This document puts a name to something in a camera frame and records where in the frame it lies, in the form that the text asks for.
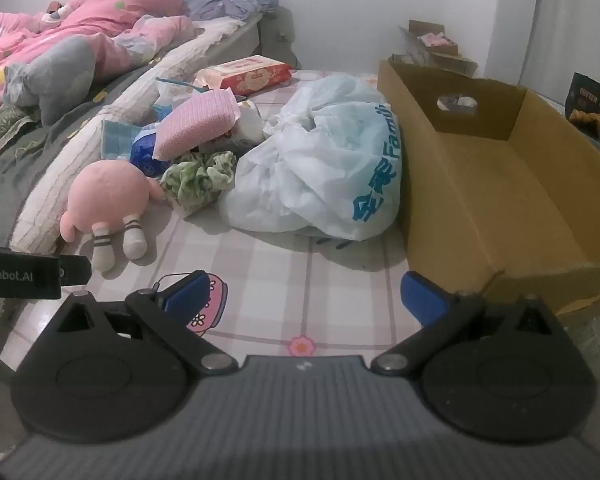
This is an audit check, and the purple cloth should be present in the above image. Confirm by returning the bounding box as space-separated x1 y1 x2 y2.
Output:
182 0 281 24

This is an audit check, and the white plastic bag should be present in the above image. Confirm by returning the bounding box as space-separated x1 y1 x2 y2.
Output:
217 74 406 242

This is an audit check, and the white fuzzy blanket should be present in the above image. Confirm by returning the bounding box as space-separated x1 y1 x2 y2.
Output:
9 15 262 257

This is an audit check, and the grey plush pillow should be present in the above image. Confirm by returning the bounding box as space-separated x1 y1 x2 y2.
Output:
2 32 114 127

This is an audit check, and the pink wet wipes pack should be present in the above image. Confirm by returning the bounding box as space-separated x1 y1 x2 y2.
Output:
194 55 295 99

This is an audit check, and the pink plush toy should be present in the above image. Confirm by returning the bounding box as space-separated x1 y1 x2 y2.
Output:
60 161 167 274

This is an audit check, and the green floral cloth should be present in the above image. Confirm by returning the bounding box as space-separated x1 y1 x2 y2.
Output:
160 151 239 219

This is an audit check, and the clear plastic packet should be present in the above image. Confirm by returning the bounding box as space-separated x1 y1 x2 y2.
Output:
155 77 207 114

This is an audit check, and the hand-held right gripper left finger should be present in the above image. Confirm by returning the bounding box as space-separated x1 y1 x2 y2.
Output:
55 269 239 374

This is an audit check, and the blue and white packet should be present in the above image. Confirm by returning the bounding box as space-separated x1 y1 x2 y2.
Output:
130 127 174 179

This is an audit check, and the light blue checked towel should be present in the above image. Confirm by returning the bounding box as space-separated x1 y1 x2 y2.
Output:
100 119 154 161

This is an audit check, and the white printed tissue pack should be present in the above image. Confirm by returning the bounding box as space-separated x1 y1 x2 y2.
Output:
225 100 277 154

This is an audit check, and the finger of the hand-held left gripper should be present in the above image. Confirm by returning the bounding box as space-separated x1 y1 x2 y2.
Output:
59 255 92 286

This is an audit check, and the dark snack bag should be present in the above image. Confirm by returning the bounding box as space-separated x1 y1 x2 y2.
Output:
564 72 600 142

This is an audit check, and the pink printed quilt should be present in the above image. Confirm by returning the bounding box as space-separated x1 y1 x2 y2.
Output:
0 0 197 112

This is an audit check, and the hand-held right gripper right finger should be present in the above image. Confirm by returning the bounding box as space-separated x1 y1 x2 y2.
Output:
372 270 567 376

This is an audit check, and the checked floral mat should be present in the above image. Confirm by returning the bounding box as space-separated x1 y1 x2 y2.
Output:
0 67 412 362

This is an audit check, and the large cardboard box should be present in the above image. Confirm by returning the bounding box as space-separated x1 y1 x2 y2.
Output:
377 59 600 317

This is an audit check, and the pink ribbed cloth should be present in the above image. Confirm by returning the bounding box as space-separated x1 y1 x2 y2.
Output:
152 89 241 160

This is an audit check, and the dark green printed bedsheet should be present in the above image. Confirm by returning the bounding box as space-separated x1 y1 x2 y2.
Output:
0 60 157 250

